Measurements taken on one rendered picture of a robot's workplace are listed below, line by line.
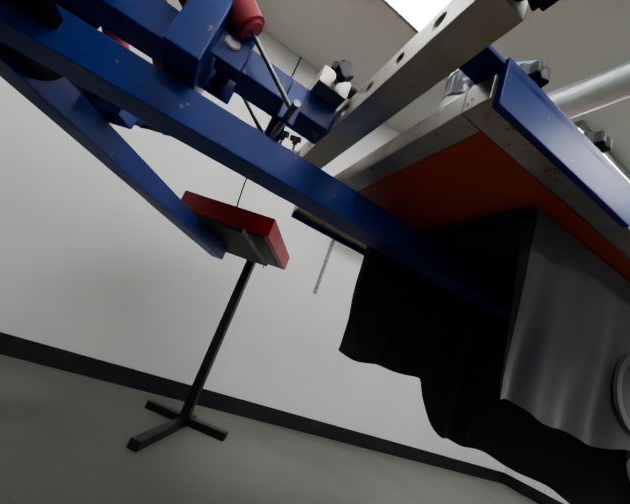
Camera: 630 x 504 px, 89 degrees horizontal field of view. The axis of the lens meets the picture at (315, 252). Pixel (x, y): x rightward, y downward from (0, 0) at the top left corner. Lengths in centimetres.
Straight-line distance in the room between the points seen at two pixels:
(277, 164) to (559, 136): 38
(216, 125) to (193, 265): 204
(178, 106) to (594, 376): 79
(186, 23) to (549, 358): 71
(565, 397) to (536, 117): 43
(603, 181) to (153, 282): 237
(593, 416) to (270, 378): 226
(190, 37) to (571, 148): 52
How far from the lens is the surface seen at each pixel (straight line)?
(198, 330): 254
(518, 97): 47
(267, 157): 54
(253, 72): 61
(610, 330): 78
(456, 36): 45
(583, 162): 55
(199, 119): 54
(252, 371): 268
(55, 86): 80
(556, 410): 66
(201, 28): 56
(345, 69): 60
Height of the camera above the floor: 63
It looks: 16 degrees up
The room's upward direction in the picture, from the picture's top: 21 degrees clockwise
